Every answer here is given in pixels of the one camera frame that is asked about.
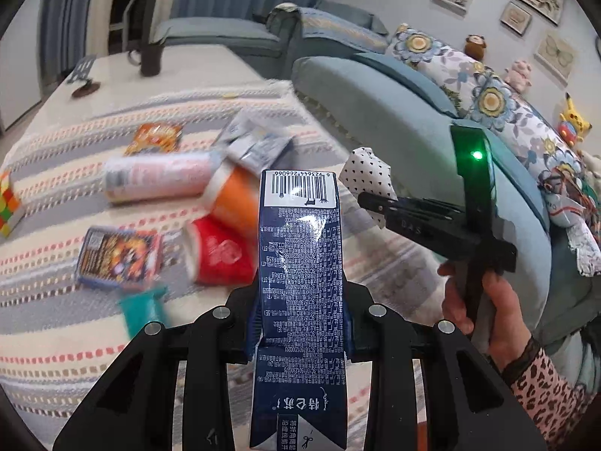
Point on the orange snack packet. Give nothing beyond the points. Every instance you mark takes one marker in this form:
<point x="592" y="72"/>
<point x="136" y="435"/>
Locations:
<point x="155" y="138"/>

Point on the playing card box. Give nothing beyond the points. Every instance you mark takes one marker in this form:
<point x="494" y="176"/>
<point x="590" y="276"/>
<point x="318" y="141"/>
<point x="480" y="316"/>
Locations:
<point x="119" y="259"/>

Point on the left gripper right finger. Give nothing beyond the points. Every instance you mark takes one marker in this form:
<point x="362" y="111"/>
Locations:
<point x="468" y="406"/>

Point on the pink pig plush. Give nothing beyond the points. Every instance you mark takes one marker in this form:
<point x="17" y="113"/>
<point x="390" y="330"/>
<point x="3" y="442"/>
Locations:
<point x="518" y="76"/>

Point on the white red plush toy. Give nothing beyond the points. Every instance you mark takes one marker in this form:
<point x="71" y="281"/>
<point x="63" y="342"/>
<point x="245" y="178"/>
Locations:
<point x="568" y="202"/>

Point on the pink white bottle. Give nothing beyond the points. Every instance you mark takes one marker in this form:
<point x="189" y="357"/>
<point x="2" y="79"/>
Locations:
<point x="154" y="176"/>

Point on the blue seat cushion left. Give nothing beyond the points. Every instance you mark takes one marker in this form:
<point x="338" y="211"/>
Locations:
<point x="411" y="79"/>

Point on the butterfly picture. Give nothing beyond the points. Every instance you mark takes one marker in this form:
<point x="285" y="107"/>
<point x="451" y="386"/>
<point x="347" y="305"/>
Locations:
<point x="557" y="55"/>

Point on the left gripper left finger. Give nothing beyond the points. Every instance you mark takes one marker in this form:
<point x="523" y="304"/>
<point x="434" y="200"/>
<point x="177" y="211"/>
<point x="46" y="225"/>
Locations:
<point x="131" y="406"/>

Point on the polka dot paper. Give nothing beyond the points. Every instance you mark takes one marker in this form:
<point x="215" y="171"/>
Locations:
<point x="363" y="171"/>

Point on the phone stand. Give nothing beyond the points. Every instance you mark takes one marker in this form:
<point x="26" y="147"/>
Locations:
<point x="81" y="75"/>

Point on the floral back cushion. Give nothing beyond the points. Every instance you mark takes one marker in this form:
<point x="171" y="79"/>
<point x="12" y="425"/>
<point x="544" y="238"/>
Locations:
<point x="480" y="95"/>

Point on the teal putty bag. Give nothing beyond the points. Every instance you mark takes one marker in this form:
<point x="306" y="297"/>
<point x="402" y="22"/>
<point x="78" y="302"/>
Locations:
<point x="142" y="308"/>

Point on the dark blue milk carton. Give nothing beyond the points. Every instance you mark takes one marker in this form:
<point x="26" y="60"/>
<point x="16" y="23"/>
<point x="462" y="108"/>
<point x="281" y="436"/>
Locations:
<point x="299" y="400"/>

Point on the black mug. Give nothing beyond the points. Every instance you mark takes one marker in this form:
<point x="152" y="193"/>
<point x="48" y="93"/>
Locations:
<point x="147" y="58"/>

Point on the small cup picture frame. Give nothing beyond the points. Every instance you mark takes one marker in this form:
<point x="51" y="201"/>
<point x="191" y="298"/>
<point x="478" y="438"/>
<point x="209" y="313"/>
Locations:
<point x="515" y="18"/>

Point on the leopard print sleeve forearm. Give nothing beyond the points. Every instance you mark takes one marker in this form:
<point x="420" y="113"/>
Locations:
<point x="555" y="406"/>

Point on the floral armrest cover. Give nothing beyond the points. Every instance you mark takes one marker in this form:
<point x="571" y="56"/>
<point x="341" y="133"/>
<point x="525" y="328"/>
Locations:
<point x="586" y="249"/>

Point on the white carton on table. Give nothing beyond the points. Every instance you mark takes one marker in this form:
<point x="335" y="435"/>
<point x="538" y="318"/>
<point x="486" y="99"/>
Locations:
<point x="256" y="143"/>

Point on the orange paper cup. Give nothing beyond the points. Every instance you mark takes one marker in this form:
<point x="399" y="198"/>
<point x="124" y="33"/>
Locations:
<point x="232" y="196"/>

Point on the yellow Pikachu plush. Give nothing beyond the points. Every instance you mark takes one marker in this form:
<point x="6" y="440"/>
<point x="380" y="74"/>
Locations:
<point x="572" y="128"/>

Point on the rubiks cube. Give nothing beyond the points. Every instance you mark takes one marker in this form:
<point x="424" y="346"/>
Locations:
<point x="11" y="207"/>

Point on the striped woven tablecloth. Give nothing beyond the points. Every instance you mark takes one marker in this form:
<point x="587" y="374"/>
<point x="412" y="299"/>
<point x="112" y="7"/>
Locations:
<point x="61" y="319"/>

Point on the brown monkey plush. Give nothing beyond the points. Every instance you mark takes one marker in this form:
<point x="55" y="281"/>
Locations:
<point x="475" y="47"/>

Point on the red paper cup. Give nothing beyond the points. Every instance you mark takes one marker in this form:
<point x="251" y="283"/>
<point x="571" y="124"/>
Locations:
<point x="216" y="255"/>

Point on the blue sofa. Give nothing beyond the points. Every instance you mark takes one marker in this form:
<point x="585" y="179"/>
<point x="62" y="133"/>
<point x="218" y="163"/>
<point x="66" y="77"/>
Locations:
<point x="560" y="306"/>

